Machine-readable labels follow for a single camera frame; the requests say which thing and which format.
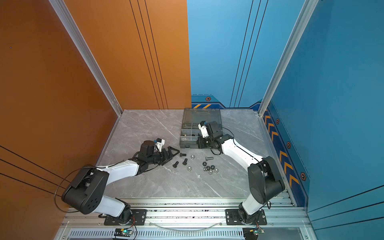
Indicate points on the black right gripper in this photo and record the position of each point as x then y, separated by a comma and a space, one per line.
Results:
200, 142

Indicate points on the small right circuit board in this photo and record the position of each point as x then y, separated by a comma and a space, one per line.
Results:
252, 233

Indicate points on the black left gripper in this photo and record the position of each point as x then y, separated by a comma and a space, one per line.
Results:
170, 154

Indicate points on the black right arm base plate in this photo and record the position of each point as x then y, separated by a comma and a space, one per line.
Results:
240, 217

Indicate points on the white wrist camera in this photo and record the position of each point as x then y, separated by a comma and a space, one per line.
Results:
203, 128
159, 143

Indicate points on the aluminium corner frame post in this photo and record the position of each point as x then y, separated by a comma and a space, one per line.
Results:
295, 36

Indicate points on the clear grey compartment organizer box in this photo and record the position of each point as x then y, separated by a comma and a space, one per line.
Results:
190, 132

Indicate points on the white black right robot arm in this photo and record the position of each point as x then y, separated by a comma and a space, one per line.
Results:
265, 180

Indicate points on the aluminium front rail frame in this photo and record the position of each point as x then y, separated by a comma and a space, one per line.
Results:
193, 219

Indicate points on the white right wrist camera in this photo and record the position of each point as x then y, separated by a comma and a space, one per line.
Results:
203, 128

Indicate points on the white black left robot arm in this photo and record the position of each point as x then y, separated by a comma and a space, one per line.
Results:
85, 193

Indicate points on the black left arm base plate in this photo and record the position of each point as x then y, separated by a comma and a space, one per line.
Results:
130, 217

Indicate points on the green circuit board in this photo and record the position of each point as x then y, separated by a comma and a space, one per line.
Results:
123, 233

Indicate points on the left aluminium frame post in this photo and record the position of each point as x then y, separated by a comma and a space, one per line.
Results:
76, 36

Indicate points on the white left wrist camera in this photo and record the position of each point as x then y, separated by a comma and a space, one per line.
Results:
159, 143

